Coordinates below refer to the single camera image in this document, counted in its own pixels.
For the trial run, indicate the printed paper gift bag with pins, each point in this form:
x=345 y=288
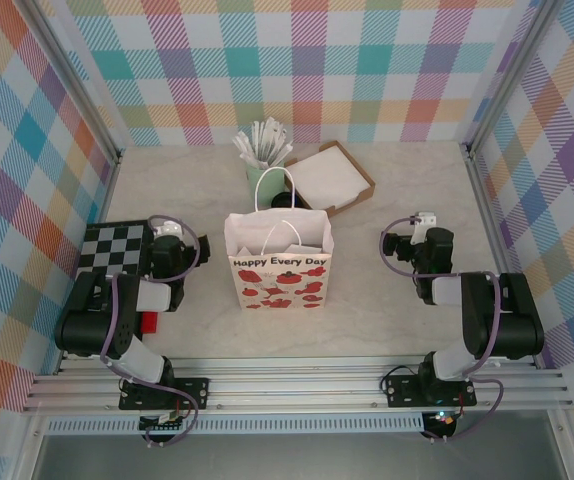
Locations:
x=277 y=285

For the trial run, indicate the stack of black lids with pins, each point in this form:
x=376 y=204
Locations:
x=283 y=201

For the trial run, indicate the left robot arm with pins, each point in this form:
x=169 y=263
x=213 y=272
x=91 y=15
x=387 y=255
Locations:
x=82 y=325

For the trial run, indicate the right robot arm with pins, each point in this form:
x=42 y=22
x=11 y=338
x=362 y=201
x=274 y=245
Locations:
x=517 y=325

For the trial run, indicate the black grey chessboard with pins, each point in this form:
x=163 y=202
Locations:
x=112 y=245

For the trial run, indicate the red block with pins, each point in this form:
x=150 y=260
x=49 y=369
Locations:
x=150 y=322

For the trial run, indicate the brown cardboard napkin tray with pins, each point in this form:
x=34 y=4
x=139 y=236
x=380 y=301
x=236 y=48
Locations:
x=354 y=199

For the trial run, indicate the mint green holder cup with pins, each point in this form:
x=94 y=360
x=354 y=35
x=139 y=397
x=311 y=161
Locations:
x=267 y=187

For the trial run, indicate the white napkin stack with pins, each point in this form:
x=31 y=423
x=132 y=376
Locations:
x=329 y=175

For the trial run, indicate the paper wrapped straw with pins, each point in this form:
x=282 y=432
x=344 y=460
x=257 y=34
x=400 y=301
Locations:
x=256 y=135
x=281 y=137
x=285 y=151
x=271 y=131
x=243 y=144

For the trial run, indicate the small electronics board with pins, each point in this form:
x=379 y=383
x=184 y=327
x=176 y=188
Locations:
x=442 y=422
x=164 y=422

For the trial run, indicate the grey metal panel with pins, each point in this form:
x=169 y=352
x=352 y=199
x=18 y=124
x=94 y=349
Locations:
x=292 y=457

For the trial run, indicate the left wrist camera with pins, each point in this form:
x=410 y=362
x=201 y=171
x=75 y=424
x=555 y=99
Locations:
x=167 y=227

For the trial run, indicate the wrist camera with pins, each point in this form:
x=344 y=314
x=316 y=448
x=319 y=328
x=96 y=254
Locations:
x=424 y=222
x=167 y=227

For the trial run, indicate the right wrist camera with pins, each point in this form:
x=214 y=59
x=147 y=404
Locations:
x=424 y=222

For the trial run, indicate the aluminium side rail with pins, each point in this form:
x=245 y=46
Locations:
x=489 y=210
x=103 y=200

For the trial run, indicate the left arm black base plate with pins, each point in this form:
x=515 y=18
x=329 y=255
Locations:
x=192 y=392

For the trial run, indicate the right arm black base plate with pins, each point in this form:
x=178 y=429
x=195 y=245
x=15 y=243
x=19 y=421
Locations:
x=402 y=392

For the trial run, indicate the aluminium mounting rail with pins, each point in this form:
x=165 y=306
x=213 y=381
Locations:
x=292 y=385

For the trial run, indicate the aluminium frame post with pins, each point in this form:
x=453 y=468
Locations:
x=510 y=75
x=73 y=75

